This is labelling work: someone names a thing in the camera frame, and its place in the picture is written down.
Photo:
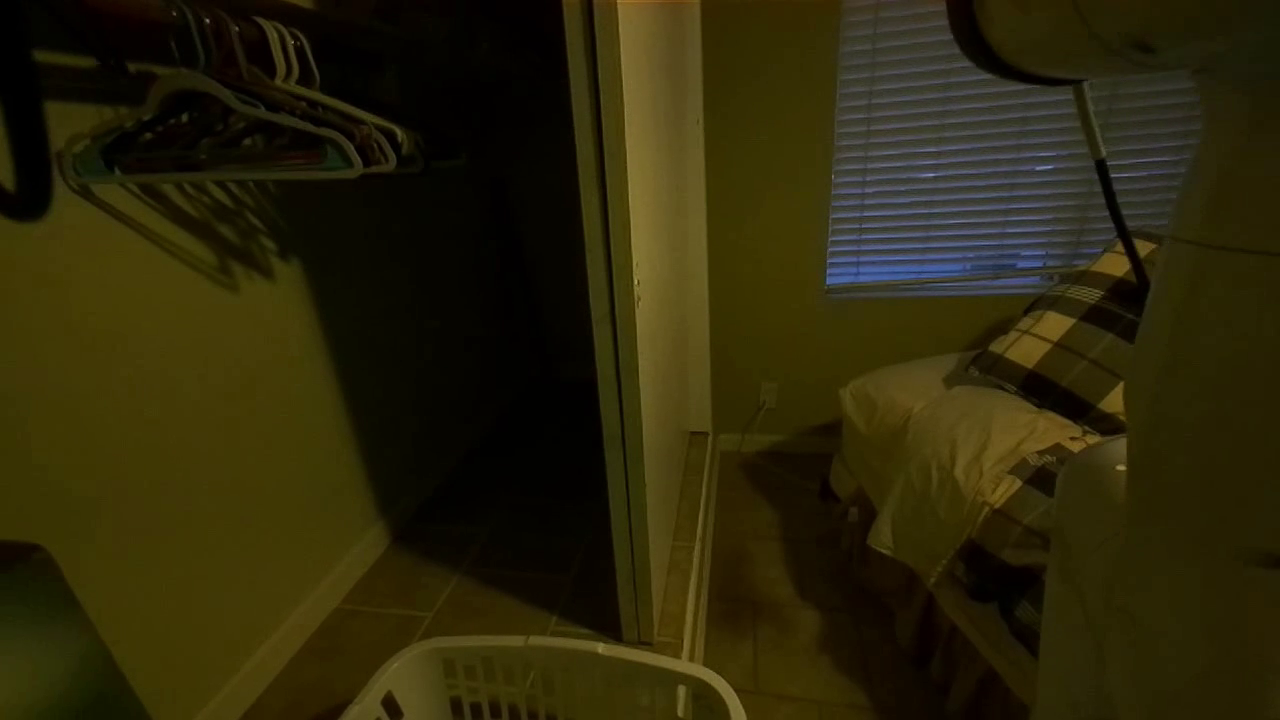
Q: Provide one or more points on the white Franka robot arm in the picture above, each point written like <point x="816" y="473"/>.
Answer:
<point x="1203" y="403"/>

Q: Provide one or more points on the bed with white sheet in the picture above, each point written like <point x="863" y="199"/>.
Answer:
<point x="932" y="445"/>

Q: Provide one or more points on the white plastic laundry basket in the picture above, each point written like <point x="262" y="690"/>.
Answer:
<point x="562" y="666"/>

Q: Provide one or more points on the white plastic clothes hanger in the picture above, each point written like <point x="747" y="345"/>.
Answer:
<point x="348" y="122"/>
<point x="393" y="139"/>

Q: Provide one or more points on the horizontal window blind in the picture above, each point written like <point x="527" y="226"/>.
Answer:
<point x="974" y="174"/>

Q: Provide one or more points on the plaid blanket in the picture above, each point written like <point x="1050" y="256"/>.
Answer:
<point x="1025" y="500"/>

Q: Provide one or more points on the plaid throw pillow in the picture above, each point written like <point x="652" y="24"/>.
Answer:
<point x="1067" y="341"/>

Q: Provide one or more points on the teal plastic clothes hanger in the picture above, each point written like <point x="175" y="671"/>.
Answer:
<point x="203" y="174"/>

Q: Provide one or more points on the dark closet rod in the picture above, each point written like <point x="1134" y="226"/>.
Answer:
<point x="95" y="75"/>

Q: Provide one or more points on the white closet door frame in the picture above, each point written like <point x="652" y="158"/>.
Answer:
<point x="652" y="335"/>

